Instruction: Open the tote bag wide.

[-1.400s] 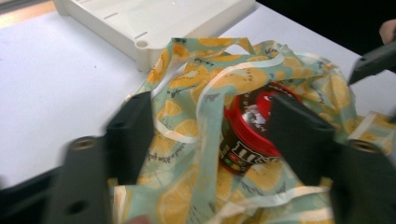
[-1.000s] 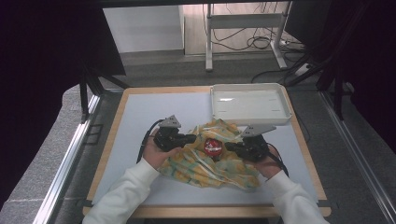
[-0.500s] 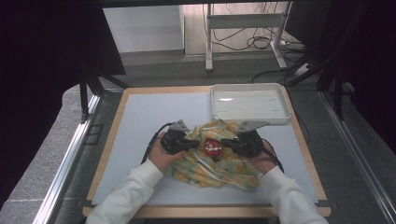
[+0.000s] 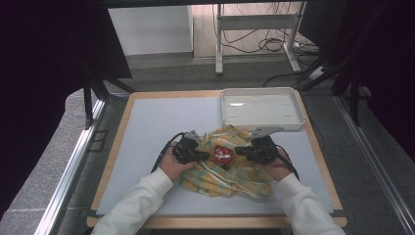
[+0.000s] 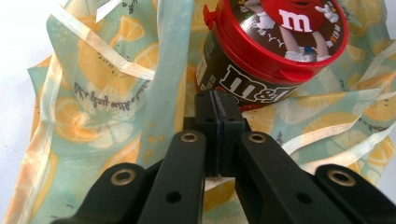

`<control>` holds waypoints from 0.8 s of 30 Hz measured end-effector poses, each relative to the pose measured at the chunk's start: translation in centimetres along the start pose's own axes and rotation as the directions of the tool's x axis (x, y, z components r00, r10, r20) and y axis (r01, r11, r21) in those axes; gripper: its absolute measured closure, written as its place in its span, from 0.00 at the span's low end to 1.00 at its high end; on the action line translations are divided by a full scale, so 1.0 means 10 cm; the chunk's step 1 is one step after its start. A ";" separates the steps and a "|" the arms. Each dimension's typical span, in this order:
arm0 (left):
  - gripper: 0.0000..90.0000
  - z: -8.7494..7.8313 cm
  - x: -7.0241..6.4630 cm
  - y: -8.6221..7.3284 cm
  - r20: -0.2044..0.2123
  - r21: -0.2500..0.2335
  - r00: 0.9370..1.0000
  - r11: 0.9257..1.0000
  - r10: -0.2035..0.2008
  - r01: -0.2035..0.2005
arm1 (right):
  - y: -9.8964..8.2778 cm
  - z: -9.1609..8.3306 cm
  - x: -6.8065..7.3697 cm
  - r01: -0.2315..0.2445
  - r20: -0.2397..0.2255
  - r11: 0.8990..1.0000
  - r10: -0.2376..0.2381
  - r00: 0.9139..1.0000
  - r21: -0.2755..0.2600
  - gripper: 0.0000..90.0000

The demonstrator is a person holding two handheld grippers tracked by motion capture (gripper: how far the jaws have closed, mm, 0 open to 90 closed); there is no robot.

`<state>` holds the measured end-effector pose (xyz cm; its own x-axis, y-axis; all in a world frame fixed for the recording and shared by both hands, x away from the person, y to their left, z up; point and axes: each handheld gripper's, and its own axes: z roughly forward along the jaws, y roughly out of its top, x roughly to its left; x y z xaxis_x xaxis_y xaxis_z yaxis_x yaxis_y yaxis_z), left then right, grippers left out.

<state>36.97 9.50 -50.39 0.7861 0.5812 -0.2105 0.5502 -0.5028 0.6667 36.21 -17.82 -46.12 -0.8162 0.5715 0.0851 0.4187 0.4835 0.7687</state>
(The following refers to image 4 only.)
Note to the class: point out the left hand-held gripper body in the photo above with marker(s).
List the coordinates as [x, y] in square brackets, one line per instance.
[186, 148]

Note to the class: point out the person's right hand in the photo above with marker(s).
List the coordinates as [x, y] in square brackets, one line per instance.
[277, 168]

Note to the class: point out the person's left hand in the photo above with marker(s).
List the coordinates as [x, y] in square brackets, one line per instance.
[173, 168]

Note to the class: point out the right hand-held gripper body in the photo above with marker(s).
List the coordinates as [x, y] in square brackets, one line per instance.
[266, 150]

